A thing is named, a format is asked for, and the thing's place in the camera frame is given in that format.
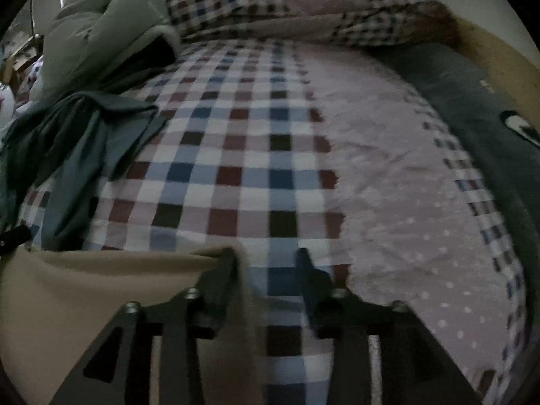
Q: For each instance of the dark teal garment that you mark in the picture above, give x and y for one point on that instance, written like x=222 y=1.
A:
x=76 y=142

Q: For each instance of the plaid folded quilt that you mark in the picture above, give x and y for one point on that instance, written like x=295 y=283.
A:
x=357 y=23

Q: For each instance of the plaid checkered bed sheet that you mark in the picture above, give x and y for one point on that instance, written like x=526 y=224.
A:
x=271 y=147

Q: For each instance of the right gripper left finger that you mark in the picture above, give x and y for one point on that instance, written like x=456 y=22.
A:
x=116 y=367

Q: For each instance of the stacked cardboard boxes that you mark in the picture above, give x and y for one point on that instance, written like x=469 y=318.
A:
x=20 y=53

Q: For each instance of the wooden headboard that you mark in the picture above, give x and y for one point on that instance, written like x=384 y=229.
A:
x=506 y=68

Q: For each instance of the dark teal penguin pillow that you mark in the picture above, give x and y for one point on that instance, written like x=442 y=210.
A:
x=451 y=84

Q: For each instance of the tan khaki garment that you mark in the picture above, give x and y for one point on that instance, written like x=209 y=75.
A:
x=53 y=304

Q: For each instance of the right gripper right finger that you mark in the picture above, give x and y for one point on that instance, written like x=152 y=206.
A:
x=382 y=354

